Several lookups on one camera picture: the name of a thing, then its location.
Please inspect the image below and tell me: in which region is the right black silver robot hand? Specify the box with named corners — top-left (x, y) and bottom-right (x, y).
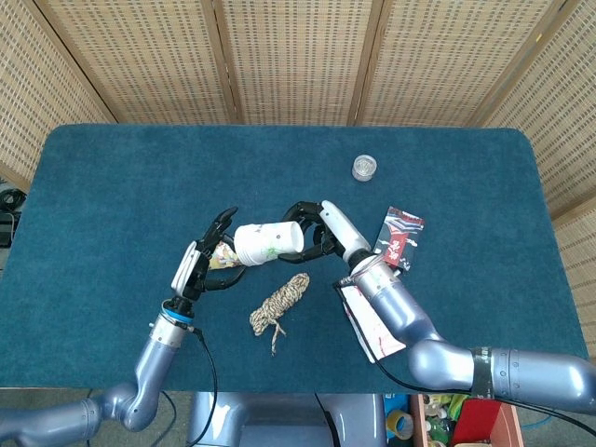
top-left (274, 199), bottom-right (373, 265)

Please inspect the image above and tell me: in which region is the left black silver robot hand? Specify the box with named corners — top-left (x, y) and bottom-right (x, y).
top-left (170, 206), bottom-right (247, 302)

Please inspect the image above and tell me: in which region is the white paper cup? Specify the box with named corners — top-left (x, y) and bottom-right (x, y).
top-left (232, 221), bottom-right (305, 267)

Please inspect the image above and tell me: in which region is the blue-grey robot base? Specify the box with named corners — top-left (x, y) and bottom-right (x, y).
top-left (187, 391), bottom-right (387, 447)

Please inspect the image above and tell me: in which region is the yellow drink plastic bottle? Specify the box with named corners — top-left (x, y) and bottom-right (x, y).
top-left (208, 240), bottom-right (241, 271)

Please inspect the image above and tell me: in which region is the red black snack packet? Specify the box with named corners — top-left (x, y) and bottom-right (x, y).
top-left (372, 205), bottom-right (426, 277)

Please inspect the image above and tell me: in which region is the small clear round jar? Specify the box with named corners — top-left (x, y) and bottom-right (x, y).
top-left (351, 155), bottom-right (378, 183)

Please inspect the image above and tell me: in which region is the blue table mat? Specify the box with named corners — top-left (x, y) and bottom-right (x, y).
top-left (0, 123), bottom-right (590, 396)

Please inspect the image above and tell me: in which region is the white wet wipes pack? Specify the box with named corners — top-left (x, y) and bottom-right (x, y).
top-left (340, 284), bottom-right (406, 364)

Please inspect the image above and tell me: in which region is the black box device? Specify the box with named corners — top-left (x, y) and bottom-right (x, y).
top-left (0, 211), bottom-right (18, 249)

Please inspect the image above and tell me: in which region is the yellow tape roll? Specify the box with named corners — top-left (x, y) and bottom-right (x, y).
top-left (386, 409), bottom-right (414, 440)

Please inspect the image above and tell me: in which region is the red bag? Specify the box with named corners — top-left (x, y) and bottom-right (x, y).
top-left (449, 398), bottom-right (508, 447)

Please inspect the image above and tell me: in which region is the brown wooden crate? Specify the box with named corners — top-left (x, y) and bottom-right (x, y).
top-left (409, 394), bottom-right (522, 447)

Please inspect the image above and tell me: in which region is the beige braided rope bundle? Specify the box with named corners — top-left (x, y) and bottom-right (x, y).
top-left (249, 272), bottom-right (311, 358)

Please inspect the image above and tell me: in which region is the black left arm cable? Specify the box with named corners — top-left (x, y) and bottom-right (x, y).
top-left (185, 325), bottom-right (220, 447)

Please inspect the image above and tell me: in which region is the black coiled cable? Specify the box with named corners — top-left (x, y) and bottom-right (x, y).
top-left (0, 188), bottom-right (25, 210)

